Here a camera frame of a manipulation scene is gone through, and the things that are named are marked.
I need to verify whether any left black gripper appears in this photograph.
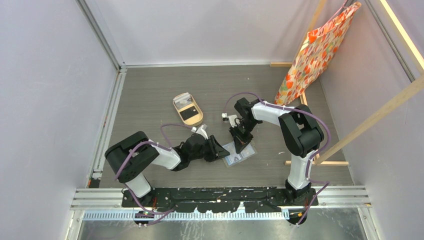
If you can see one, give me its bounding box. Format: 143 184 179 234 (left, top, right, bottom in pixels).
189 135 230 162

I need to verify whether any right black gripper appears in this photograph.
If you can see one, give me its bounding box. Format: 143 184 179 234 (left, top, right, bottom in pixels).
229 119 259 154

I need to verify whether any beige card holder wallet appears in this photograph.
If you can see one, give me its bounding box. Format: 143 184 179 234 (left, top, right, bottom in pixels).
223 142 257 168

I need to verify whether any black VIP credit card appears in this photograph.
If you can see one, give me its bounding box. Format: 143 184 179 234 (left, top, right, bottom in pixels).
179 106 199 121

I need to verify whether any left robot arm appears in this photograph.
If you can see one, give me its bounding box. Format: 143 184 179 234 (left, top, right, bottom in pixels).
104 131 230 207

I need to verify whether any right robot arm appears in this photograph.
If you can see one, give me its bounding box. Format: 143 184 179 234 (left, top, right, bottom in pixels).
221 97 325 205

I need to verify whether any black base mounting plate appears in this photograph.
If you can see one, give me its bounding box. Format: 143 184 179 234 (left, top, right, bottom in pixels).
139 186 319 213

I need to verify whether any gold oval tray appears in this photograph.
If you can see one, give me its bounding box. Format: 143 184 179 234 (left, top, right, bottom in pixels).
172 92 204 127

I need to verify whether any orange floral fabric bag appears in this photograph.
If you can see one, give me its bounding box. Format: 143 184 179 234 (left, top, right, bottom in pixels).
274 2 362 106

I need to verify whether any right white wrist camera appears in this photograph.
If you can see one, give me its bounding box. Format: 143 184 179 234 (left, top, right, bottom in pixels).
221 113 240 128

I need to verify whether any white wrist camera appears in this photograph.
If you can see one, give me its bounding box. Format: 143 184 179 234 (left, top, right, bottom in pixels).
221 113 240 128
195 124 209 139

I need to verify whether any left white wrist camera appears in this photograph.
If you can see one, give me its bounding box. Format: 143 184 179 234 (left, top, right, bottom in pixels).
195 124 209 139

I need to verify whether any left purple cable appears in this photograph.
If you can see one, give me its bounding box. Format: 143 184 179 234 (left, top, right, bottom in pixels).
114 123 200 227

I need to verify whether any purple cable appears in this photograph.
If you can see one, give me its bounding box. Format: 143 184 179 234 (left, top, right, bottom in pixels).
223 92 332 226
114 123 200 227

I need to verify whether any wooden frame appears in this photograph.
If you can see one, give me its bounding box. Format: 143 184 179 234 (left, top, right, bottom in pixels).
269 0 424 167

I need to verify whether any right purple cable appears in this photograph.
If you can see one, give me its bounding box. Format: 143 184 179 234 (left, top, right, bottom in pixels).
223 92 332 226

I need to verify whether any aluminium rail frame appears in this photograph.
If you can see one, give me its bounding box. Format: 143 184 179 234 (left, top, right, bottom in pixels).
66 0 382 240

